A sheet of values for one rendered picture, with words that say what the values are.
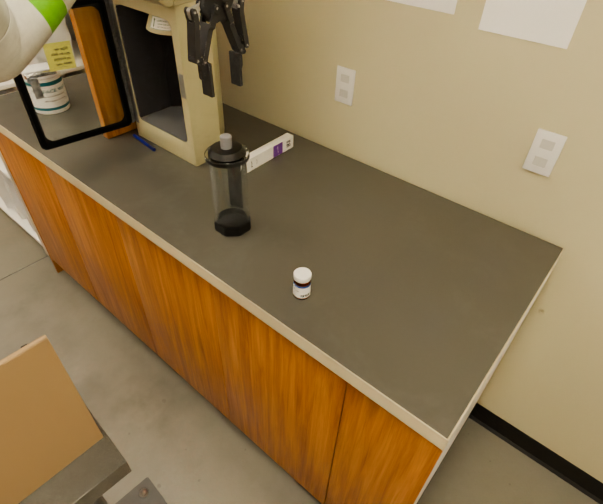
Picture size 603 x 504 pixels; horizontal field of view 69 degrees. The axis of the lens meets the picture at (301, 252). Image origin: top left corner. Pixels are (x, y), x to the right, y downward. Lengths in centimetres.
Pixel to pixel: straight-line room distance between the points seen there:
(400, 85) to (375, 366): 84
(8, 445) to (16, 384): 11
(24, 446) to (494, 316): 93
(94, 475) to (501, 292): 93
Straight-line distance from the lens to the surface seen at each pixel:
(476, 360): 101
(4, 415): 74
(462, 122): 136
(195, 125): 145
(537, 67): 127
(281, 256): 113
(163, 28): 145
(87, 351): 227
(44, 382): 73
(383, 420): 103
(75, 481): 88
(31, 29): 85
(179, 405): 199
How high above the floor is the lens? 170
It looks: 42 degrees down
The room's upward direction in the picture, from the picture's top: 3 degrees clockwise
